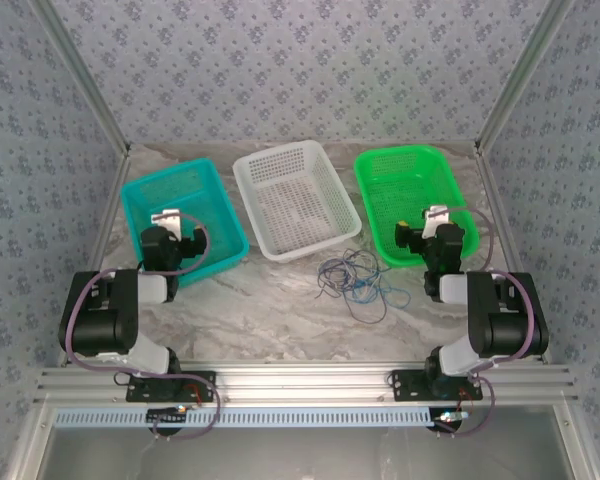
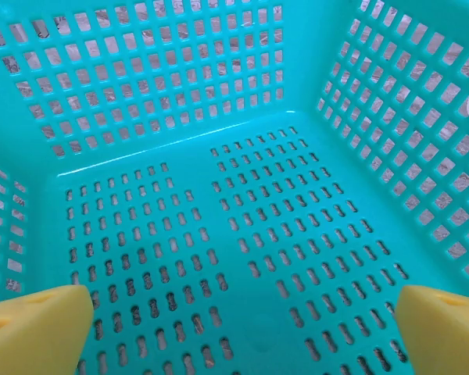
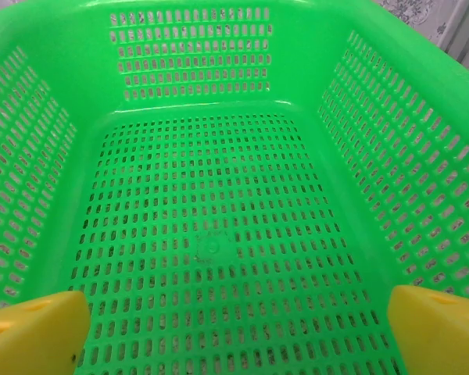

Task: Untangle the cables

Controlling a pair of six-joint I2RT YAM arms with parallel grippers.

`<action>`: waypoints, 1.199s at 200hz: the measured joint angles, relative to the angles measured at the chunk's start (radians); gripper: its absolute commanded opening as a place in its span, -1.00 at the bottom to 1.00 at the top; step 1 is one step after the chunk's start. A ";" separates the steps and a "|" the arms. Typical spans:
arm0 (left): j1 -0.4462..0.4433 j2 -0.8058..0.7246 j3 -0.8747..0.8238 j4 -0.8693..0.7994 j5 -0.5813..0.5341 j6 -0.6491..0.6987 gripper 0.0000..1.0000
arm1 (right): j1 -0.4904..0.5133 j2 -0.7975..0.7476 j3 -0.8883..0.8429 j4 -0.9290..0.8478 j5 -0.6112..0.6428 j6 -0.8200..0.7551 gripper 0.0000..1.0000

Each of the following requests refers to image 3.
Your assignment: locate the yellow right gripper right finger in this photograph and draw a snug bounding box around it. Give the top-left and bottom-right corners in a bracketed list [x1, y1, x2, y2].
[388, 284, 469, 375]

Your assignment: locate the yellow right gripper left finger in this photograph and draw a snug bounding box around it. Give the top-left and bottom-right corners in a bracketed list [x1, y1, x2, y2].
[0, 290, 91, 375]

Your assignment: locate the green plastic basket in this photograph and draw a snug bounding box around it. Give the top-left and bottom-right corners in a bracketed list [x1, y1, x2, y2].
[0, 0, 469, 375]

